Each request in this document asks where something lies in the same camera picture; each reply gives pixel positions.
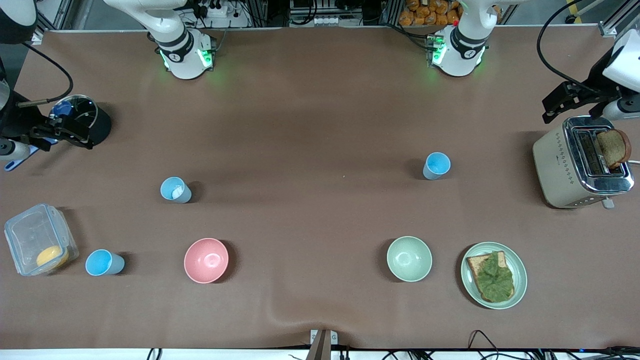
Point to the small blue object in saucepan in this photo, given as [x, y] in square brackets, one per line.
[62, 108]

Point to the bag of orange bread rolls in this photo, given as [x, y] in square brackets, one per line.
[425, 12]

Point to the aluminium frame profile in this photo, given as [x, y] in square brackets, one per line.
[55, 15]
[617, 20]

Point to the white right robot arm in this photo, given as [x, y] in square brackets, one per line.
[182, 55]

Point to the clear plastic container blue seal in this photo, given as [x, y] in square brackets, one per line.
[30, 235]

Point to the brown toast slice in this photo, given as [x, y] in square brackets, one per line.
[614, 147]

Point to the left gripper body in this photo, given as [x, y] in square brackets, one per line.
[596, 80]

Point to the pink bowl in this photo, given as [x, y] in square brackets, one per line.
[206, 260]

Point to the blue plastic cup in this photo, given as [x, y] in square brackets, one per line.
[436, 165]
[176, 190]
[102, 263]

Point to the pale green plate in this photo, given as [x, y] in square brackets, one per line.
[520, 280]

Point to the green lettuce leaf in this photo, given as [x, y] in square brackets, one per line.
[495, 280]

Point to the toast slice under lettuce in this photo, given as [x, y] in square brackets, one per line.
[475, 262]

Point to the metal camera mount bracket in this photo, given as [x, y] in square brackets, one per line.
[322, 345]

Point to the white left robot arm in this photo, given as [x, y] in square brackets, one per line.
[460, 50]

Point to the cream and chrome toaster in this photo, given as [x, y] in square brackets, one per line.
[555, 170]

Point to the pale green bowl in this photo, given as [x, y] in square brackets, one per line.
[409, 259]

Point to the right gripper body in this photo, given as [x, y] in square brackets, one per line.
[16, 121]

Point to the brown table cover mat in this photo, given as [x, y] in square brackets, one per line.
[320, 100]

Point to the small white socket strip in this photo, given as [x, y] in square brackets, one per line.
[327, 21]

